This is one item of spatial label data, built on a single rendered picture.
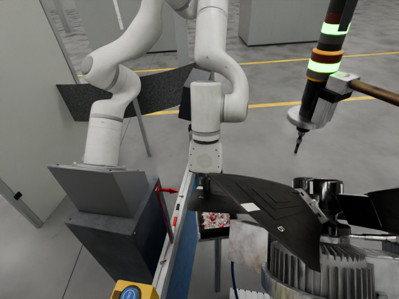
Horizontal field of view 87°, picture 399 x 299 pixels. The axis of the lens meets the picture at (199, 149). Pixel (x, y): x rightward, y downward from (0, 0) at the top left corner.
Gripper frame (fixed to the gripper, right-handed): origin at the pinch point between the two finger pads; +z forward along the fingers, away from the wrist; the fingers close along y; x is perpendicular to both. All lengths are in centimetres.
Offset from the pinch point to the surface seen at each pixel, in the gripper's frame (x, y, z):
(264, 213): -30.4, 13.6, -14.7
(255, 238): -7.1, 16.4, 13.6
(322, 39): -20.3, 20.4, -39.3
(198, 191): -1.8, -2.1, 2.3
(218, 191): -1.9, 4.2, 1.3
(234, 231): -2.4, 10.2, 16.5
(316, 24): 632, 205, -123
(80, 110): 127, -145, 8
